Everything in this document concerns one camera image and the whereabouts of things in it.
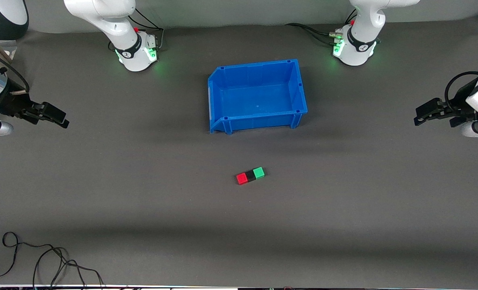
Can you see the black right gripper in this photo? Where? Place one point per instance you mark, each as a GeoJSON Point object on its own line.
{"type": "Point", "coordinates": [12, 103]}

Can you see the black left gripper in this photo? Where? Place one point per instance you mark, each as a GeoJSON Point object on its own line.
{"type": "Point", "coordinates": [459, 98]}

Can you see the green cube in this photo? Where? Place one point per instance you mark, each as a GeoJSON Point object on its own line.
{"type": "Point", "coordinates": [259, 172]}

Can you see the red cube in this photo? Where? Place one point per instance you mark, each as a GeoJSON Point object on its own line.
{"type": "Point", "coordinates": [242, 179]}

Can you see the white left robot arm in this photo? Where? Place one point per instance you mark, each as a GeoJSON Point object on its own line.
{"type": "Point", "coordinates": [357, 50]}

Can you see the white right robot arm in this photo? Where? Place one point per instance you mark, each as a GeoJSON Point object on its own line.
{"type": "Point", "coordinates": [131, 48]}

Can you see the black cube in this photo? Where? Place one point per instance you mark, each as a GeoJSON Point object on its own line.
{"type": "Point", "coordinates": [251, 175]}

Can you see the blue plastic storage bin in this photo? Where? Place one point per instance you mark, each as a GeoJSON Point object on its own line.
{"type": "Point", "coordinates": [259, 100]}

